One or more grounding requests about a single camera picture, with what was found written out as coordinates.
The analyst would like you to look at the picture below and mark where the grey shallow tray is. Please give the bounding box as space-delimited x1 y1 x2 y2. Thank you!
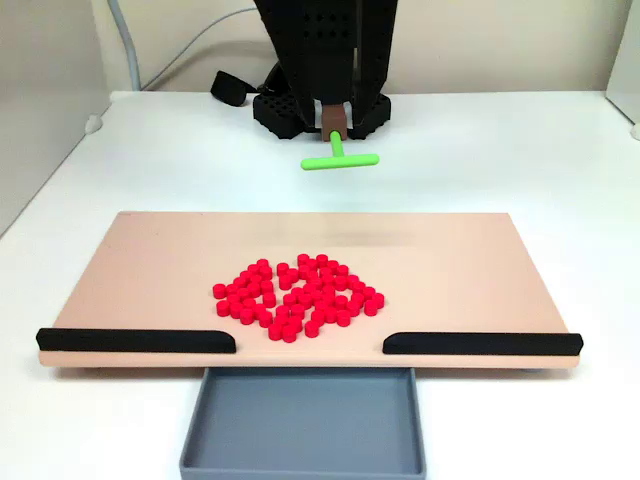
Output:
178 366 427 480

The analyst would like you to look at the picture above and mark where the red cylinder granules heap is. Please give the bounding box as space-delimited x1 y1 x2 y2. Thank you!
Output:
212 253 386 344

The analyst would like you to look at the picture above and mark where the thick pale grey cable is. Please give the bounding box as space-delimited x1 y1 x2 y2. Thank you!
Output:
108 0 144 92

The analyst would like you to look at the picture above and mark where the thin white cable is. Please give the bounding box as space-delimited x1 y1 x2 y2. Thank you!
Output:
141 5 274 92

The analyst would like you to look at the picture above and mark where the black edge guard strip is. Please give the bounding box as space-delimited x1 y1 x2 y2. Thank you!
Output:
382 331 585 357
34 327 237 355

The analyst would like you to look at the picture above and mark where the beige flat board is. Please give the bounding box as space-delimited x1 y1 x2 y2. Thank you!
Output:
37 210 584 374

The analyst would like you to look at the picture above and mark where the green T-shaped pusher tool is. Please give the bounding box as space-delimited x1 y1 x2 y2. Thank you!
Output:
299 102 381 173

